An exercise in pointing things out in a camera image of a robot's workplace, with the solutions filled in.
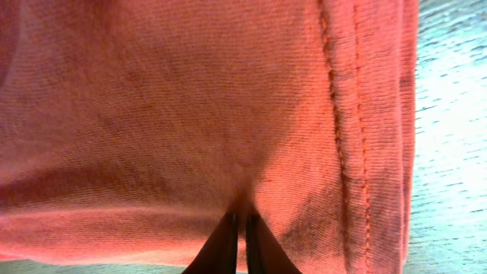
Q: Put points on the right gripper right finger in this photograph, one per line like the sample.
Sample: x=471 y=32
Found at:
x=264 y=254

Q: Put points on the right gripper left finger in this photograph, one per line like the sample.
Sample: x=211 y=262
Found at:
x=219 y=253

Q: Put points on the red soccer t-shirt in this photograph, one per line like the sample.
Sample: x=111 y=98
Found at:
x=130 y=127

